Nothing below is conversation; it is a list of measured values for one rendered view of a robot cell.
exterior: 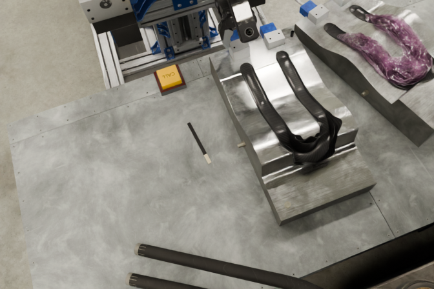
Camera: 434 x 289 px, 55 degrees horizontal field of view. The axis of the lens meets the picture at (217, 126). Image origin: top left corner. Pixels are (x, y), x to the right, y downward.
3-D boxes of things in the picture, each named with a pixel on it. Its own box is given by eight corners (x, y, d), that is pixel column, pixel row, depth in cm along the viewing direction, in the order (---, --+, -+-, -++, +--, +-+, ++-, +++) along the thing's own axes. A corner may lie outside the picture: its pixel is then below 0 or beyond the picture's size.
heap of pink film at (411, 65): (330, 40, 122) (336, 22, 115) (372, 9, 126) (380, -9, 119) (398, 99, 113) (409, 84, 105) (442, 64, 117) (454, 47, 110)
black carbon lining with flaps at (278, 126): (236, 69, 118) (236, 49, 110) (287, 51, 120) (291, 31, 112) (288, 177, 104) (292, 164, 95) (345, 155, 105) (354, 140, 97)
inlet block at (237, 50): (217, 28, 123) (216, 16, 118) (233, 21, 123) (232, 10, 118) (234, 62, 118) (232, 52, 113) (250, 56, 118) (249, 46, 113)
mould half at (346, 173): (211, 73, 126) (207, 46, 114) (289, 46, 129) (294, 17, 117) (279, 226, 105) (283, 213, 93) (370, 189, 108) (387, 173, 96)
